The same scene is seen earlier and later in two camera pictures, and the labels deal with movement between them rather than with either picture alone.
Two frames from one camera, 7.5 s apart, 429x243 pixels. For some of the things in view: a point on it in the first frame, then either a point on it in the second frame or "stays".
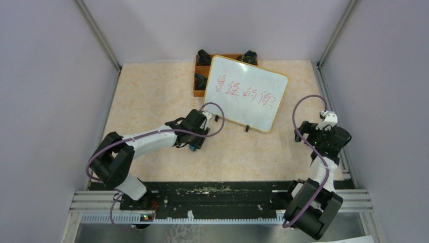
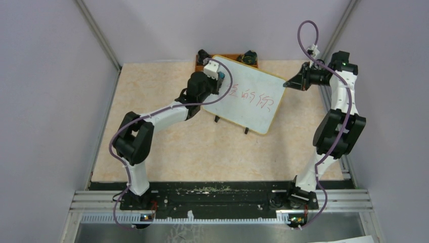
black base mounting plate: (255, 197) stays
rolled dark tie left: (204, 57) stays
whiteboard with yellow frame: (251, 96) stays
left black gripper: (197, 143) to (216, 83)
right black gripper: (309, 128) to (298, 82)
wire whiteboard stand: (217, 117) stays
